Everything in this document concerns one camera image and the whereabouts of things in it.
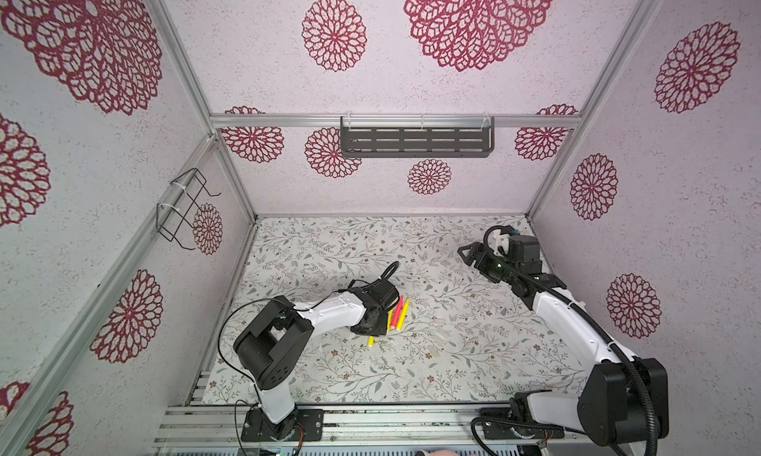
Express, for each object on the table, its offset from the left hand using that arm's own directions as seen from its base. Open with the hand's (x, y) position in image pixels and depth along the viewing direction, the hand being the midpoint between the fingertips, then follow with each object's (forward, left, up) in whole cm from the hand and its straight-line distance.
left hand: (374, 333), depth 90 cm
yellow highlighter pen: (-3, +1, +1) cm, 3 cm away
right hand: (+15, -27, +21) cm, 37 cm away
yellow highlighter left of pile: (+4, -5, +2) cm, 6 cm away
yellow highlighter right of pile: (+5, -9, +1) cm, 11 cm away
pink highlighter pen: (+6, -7, +2) cm, 9 cm away
